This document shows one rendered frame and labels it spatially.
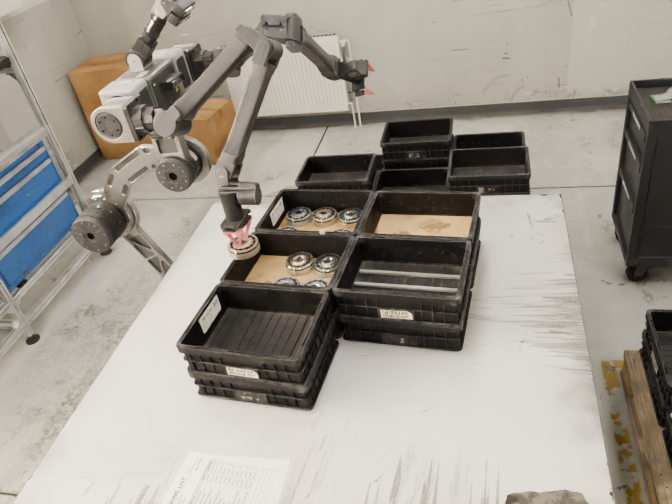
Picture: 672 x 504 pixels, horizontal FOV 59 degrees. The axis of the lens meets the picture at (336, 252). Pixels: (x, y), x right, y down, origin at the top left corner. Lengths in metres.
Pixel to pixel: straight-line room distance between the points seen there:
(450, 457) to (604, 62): 3.79
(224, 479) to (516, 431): 0.81
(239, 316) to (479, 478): 0.90
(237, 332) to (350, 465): 0.57
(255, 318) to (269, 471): 0.51
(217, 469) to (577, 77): 4.03
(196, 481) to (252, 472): 0.16
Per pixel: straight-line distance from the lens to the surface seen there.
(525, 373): 1.87
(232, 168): 1.81
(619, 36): 4.93
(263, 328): 1.93
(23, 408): 3.43
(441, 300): 1.77
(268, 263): 2.20
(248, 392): 1.85
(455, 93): 4.98
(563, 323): 2.04
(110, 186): 2.63
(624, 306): 3.19
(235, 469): 1.77
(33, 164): 3.83
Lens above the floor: 2.10
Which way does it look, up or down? 36 degrees down
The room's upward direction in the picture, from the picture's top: 11 degrees counter-clockwise
